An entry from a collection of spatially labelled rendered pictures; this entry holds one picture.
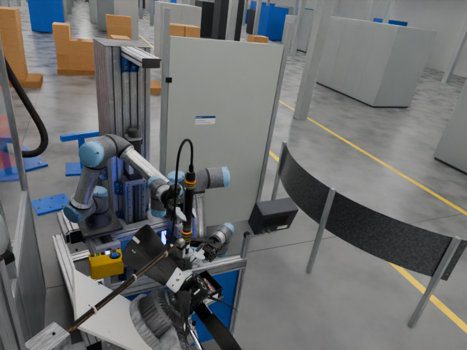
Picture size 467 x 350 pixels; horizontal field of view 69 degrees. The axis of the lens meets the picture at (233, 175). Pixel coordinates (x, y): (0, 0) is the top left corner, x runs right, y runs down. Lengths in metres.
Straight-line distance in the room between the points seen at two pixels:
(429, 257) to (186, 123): 2.33
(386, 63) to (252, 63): 7.81
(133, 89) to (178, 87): 1.06
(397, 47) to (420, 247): 8.39
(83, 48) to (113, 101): 8.41
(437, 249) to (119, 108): 2.52
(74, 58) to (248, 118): 7.62
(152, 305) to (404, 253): 2.18
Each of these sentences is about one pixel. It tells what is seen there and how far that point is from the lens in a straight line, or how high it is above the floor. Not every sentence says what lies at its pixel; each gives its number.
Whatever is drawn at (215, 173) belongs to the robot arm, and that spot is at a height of 1.47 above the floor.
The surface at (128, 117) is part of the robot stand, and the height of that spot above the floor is 1.63.
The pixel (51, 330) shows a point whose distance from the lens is 1.15.
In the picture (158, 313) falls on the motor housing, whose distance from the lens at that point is 1.50.
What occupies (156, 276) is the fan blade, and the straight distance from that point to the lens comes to 1.45.
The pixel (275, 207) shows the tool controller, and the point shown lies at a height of 1.24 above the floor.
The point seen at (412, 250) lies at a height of 0.74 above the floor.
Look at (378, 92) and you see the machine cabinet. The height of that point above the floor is 0.46.
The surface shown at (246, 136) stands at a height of 1.09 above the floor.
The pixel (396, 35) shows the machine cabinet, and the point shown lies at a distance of 10.77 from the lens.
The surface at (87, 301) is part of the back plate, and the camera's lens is 1.37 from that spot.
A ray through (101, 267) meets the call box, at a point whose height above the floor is 1.06.
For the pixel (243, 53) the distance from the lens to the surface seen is 3.25.
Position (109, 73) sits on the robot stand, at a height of 1.89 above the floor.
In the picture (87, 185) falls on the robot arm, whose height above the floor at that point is 1.40.
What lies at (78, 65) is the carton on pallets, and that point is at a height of 0.24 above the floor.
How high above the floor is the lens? 2.32
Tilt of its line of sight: 27 degrees down
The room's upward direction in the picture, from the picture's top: 8 degrees clockwise
